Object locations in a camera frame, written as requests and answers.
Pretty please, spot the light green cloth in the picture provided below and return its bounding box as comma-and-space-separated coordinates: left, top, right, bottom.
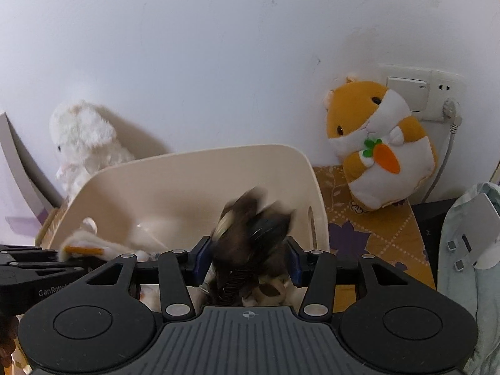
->
437, 182, 500, 375

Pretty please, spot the orange patterned table mat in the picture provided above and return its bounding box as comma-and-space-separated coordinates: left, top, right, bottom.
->
312, 166, 436, 292

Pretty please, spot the white plush rabbit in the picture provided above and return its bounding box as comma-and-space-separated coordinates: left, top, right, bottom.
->
49, 101, 135, 200

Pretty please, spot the beige plastic storage bin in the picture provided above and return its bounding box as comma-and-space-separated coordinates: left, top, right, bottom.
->
34, 143, 331, 313

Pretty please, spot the black panel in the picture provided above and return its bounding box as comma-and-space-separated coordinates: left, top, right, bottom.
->
410, 197, 469, 292

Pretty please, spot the white plug with cable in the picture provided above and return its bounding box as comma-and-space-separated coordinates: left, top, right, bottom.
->
422, 99, 463, 204

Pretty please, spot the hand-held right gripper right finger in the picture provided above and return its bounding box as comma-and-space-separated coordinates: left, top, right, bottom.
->
285, 236, 417, 319

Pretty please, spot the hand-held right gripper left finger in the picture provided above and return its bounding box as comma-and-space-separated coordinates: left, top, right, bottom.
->
84, 236, 213, 319

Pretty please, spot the orange hamster plush toy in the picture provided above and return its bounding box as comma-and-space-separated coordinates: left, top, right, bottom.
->
323, 72, 439, 212

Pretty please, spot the white phone stand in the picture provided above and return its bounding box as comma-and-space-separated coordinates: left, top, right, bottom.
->
446, 192, 500, 272

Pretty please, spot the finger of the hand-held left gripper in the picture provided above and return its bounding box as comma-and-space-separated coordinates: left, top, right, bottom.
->
0, 266, 87, 282
0, 244, 65, 266

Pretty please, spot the small white plush toy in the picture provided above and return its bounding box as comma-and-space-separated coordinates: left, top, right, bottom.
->
58, 217, 153, 263

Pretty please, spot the white wall socket panel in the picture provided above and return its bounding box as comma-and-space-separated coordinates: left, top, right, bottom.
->
377, 63, 467, 123

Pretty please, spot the dark brown furry object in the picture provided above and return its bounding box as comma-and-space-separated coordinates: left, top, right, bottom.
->
199, 187, 298, 307

